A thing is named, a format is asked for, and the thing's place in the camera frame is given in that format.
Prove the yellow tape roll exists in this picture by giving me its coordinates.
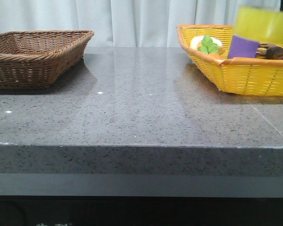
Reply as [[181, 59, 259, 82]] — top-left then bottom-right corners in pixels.
[[233, 6, 283, 44]]

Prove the white round toy bun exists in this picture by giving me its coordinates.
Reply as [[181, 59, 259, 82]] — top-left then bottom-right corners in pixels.
[[190, 35, 223, 49]]

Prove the orange toy carrot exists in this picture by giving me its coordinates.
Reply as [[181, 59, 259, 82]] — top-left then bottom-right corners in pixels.
[[208, 48, 225, 61]]

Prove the white curtain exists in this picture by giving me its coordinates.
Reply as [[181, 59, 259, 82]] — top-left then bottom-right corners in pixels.
[[0, 0, 283, 47]]

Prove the green toy leaf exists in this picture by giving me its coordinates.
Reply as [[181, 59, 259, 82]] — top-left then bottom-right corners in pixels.
[[197, 35, 219, 54]]

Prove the purple foam block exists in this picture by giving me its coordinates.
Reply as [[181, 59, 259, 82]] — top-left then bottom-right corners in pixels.
[[227, 35, 260, 58]]

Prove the yellow woven basket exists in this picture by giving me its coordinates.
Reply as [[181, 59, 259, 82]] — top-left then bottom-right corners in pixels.
[[177, 24, 283, 97]]

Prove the brown wicker basket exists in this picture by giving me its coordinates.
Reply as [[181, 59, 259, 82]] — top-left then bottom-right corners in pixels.
[[0, 30, 94, 89]]

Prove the brown toy animal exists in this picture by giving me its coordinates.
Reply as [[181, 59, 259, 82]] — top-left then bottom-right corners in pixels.
[[256, 43, 283, 60]]

